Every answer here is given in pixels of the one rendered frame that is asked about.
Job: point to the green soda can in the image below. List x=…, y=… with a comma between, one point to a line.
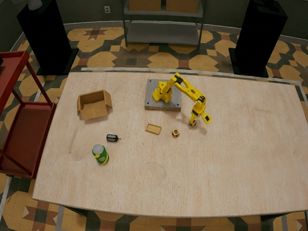
x=100, y=153

